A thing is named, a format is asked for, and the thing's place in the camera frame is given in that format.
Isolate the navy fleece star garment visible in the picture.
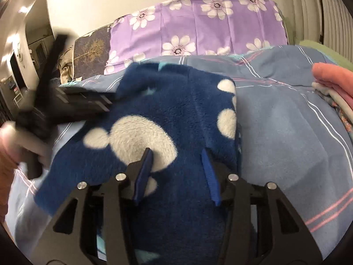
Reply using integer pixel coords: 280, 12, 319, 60
35, 63, 238, 264

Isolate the white gloved left hand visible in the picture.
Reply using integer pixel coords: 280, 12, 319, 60
1, 121, 51, 170

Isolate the beige cloth beside pillow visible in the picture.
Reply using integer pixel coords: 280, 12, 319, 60
57, 47, 74, 84

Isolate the dark brown tree-print pillow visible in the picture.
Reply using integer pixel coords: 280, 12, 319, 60
73, 25, 111, 80

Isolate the blue plaid bed blanket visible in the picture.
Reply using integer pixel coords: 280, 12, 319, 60
6, 45, 352, 264

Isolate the folded floral garment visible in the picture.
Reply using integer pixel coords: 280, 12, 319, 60
315, 90, 353, 141

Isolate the folded grey garment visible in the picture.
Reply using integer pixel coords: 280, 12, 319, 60
312, 82, 352, 115

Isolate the folded pink garment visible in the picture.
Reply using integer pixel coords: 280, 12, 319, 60
312, 62, 353, 108

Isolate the purple floral pillow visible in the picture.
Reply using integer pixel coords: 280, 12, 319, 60
104, 0, 288, 75

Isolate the green bed sheet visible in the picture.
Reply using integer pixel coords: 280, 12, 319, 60
298, 40, 353, 71

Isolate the beige window curtain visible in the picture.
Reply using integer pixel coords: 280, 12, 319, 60
284, 0, 352, 61

